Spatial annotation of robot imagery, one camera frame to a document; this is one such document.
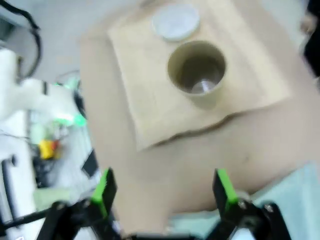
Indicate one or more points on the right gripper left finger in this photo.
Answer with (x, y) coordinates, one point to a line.
(102, 195)

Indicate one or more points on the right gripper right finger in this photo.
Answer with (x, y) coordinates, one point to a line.
(225, 192)

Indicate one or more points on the light wooden board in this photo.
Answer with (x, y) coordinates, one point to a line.
(150, 75)

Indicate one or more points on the beige plastic cup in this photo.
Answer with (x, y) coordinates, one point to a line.
(180, 67)

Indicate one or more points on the white bowl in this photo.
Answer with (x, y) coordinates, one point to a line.
(175, 22)

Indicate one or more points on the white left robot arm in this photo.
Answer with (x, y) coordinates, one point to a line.
(30, 95)

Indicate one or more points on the teal cloth mat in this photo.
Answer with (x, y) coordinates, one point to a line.
(295, 190)

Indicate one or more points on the person's right hand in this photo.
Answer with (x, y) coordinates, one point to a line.
(307, 23)

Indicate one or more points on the black flat device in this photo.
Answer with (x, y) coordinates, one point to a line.
(90, 165)

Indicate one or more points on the yellow emergency stop box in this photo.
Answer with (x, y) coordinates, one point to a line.
(47, 150)

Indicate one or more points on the white equipment cabinet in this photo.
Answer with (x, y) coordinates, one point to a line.
(15, 195)

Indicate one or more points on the person in black sweatshirt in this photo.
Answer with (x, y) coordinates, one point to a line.
(313, 50)

